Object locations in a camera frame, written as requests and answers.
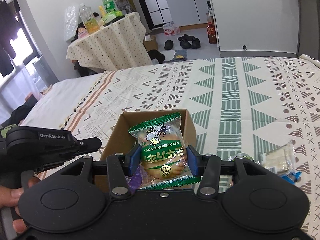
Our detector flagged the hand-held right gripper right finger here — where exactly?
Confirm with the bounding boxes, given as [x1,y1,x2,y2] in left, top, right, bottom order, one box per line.
[187,145,265,196]

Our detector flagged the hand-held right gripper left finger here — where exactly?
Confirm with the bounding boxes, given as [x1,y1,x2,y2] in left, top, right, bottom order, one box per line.
[60,145,142,196]

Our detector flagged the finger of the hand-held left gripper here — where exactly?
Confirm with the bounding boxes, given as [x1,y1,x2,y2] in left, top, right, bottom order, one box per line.
[71,137,102,156]

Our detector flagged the purple snack packet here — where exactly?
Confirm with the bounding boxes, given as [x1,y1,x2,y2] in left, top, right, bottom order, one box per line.
[126,167,144,195]

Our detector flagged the brown cardboard box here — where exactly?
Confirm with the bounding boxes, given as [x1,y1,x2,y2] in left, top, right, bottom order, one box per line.
[94,109,197,193]

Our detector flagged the green cookie packet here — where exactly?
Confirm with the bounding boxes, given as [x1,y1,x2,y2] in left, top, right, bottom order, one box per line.
[128,111,202,189]

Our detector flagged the clear cracker packet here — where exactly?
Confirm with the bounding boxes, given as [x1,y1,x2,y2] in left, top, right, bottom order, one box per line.
[259,141,293,174]

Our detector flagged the blue snack packet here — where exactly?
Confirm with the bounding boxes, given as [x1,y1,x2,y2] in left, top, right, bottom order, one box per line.
[284,171,302,185]

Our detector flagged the person's left hand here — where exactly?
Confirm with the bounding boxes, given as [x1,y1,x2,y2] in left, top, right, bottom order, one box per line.
[0,176,40,237]

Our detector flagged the green cloth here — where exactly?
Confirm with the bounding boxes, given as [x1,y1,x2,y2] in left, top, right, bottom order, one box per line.
[0,124,16,138]

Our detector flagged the white bed sheet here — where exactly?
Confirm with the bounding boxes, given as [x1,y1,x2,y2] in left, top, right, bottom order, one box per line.
[19,74,104,128]

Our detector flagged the grey radiator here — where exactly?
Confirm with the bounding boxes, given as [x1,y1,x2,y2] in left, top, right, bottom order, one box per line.
[32,60,54,93]

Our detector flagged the black bag under table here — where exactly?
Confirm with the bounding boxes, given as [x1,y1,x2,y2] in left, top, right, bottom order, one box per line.
[74,60,101,77]

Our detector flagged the patterned blanket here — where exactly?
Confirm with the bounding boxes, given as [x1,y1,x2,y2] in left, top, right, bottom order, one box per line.
[57,55,320,240]

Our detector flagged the dotted cream tablecloth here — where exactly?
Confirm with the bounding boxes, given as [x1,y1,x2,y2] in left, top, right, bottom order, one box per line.
[67,12,152,71]

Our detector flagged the yellow paper on jeans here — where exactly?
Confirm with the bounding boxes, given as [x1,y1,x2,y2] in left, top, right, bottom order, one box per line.
[172,50,188,62]

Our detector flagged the dark hanging clothes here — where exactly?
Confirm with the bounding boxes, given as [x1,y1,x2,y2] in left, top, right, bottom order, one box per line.
[0,0,21,78]

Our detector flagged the cardboard box on floor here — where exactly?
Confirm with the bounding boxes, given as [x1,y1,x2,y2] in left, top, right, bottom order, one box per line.
[144,35,158,53]

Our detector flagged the bubble wrap roll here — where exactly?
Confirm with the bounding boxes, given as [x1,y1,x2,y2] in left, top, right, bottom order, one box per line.
[64,3,79,42]

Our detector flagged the clear bottle with yellow liquid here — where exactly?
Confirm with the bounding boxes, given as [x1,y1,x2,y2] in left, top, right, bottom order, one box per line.
[79,3,98,34]

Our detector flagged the black flat tablet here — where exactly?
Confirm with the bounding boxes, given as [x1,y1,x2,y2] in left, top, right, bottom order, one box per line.
[104,15,126,27]

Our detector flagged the green wet wipes pack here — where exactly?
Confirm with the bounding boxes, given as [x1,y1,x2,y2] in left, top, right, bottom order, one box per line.
[102,11,124,23]

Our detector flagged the pack of water bottles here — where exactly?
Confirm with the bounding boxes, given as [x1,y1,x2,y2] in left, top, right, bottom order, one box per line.
[164,22,181,36]

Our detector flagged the green soda bottle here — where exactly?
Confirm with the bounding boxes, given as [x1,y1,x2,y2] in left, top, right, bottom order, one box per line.
[102,0,117,14]

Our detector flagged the white kitchen cabinet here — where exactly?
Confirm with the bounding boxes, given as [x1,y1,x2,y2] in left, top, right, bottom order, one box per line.
[164,0,211,27]

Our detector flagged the black framed glass door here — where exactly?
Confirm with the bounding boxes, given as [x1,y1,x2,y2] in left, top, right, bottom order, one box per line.
[137,0,173,30]

